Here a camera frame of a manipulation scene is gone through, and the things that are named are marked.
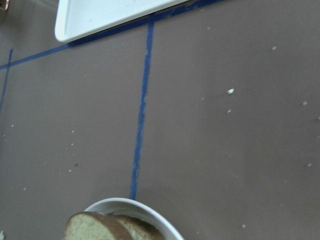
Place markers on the bread slice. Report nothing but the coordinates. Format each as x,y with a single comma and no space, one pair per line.
94,226
139,229

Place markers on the white plate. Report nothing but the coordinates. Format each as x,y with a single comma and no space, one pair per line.
138,210

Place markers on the cream bear tray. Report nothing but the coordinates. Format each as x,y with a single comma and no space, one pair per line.
76,19

